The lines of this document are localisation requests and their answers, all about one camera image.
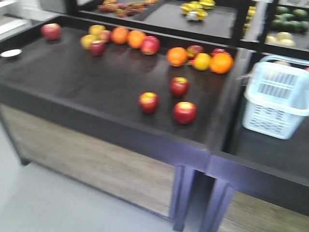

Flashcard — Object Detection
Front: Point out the yellow apple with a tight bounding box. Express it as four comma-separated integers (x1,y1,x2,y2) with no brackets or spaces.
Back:
193,53,211,71
88,24,106,35
80,34,97,50

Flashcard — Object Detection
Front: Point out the orange with nub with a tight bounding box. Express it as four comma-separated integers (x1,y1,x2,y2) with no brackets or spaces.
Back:
166,47,188,67

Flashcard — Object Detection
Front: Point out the yellow apple front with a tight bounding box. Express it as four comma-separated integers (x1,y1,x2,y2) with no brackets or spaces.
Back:
80,34,97,50

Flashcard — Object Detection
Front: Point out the red apple front left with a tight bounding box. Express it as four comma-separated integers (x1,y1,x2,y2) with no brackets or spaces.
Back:
138,92,159,115

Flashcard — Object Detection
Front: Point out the red apple middle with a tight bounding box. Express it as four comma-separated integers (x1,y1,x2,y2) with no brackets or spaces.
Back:
169,77,190,98

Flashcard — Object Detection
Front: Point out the white garlic bulb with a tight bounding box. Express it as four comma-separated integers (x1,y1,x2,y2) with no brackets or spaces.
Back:
185,11,198,21

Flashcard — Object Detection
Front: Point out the red bell pepper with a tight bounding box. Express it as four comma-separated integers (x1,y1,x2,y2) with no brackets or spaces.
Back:
211,48,230,57

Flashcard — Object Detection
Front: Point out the yellow apple back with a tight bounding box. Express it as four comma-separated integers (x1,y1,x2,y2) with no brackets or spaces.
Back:
88,24,106,35

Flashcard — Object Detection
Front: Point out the light blue plastic basket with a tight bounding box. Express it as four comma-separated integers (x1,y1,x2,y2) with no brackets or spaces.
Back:
242,55,309,140

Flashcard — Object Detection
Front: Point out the red apple behind orange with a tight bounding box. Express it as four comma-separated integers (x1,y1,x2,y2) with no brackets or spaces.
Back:
186,45,204,59

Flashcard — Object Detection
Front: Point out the small dark red apple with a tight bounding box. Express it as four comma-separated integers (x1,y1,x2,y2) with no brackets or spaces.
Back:
90,41,106,56

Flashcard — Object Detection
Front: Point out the orange back left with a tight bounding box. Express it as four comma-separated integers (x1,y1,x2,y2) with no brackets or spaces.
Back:
111,26,129,44

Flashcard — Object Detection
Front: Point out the red apple far left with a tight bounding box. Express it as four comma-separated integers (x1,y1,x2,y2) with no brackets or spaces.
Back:
41,23,62,41

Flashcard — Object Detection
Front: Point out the black wood display table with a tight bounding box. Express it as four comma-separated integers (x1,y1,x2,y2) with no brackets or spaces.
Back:
0,15,236,231

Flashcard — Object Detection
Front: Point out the large red apple back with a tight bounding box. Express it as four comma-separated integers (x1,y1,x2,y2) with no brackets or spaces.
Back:
140,36,161,55

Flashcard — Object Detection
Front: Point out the orange back right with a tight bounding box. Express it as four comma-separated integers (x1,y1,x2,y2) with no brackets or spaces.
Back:
127,30,146,49

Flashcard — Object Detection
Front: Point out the red apple front right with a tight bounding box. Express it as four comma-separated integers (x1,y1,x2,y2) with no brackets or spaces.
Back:
173,101,197,125

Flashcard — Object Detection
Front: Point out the pink apple back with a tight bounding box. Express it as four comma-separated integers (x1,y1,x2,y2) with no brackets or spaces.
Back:
98,29,112,43

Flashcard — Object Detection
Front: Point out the small white dish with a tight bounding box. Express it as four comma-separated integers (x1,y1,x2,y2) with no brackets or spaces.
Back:
0,49,22,58

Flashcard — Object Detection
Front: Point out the orange far right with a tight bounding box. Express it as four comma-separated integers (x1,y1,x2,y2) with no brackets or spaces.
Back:
209,53,234,74

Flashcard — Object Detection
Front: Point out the black upper shelf tray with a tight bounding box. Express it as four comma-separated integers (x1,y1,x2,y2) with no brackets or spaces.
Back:
64,0,309,57

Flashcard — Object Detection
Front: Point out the yellow apple right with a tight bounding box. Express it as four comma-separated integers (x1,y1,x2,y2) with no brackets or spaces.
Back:
193,53,211,71

